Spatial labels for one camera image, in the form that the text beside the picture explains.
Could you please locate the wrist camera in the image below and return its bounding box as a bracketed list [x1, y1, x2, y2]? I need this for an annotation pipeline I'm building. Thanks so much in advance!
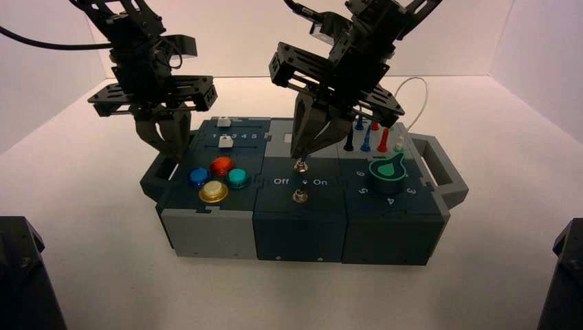
[162, 34, 199, 59]
[309, 13, 351, 47]

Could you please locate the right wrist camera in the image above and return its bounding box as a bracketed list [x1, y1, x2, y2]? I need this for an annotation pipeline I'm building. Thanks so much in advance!
[309, 13, 351, 47]

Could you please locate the grey box handle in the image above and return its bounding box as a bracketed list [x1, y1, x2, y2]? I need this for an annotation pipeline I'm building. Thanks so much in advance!
[410, 133, 469, 210]

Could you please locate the blue jumper cable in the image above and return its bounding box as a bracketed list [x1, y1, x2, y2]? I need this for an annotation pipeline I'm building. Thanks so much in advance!
[355, 115, 373, 153]

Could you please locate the yellow push button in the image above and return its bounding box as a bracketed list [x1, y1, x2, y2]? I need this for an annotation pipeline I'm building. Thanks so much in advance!
[198, 180, 230, 204]

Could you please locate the white jumper cable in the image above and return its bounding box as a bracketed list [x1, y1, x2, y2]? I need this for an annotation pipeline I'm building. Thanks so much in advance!
[391, 76, 429, 153]

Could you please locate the green push button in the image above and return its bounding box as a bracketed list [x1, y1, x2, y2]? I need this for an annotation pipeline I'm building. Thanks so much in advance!
[225, 168, 252, 190]

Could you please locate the green rotary knob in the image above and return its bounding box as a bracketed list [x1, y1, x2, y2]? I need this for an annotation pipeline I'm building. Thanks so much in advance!
[366, 152, 408, 197]

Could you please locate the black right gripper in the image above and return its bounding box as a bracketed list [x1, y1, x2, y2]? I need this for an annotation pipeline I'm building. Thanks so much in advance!
[268, 34, 406, 160]

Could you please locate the red push button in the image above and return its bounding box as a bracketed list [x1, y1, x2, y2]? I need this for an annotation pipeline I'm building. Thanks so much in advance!
[209, 156, 235, 177]

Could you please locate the dark green box handle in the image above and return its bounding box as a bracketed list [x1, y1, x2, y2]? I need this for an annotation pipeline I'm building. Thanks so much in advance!
[140, 129, 197, 201]

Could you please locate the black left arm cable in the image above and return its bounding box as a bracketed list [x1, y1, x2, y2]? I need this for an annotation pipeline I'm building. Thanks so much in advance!
[0, 25, 115, 51]

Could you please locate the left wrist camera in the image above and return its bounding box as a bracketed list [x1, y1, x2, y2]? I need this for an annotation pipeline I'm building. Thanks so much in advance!
[162, 34, 199, 59]

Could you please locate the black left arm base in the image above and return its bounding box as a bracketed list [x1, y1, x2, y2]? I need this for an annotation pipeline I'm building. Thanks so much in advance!
[0, 217, 69, 330]

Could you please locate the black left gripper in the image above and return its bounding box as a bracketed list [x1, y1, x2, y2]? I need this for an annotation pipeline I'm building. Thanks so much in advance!
[87, 45, 219, 162]

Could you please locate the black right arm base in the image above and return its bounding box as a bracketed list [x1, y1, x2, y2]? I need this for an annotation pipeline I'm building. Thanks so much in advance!
[537, 217, 583, 330]

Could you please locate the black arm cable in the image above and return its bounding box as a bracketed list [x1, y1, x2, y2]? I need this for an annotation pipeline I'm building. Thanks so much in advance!
[0, 25, 115, 51]
[282, 0, 322, 20]

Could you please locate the dark green grey control box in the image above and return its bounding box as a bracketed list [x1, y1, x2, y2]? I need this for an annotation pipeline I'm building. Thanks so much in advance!
[140, 115, 469, 267]

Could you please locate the blue push button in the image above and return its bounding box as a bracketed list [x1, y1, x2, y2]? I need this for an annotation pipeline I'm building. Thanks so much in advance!
[187, 167, 211, 188]

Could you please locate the red jumper cable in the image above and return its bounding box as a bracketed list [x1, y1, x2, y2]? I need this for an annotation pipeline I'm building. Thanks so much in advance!
[369, 120, 391, 153]

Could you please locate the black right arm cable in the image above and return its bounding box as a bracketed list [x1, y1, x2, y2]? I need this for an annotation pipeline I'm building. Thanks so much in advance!
[282, 0, 322, 20]

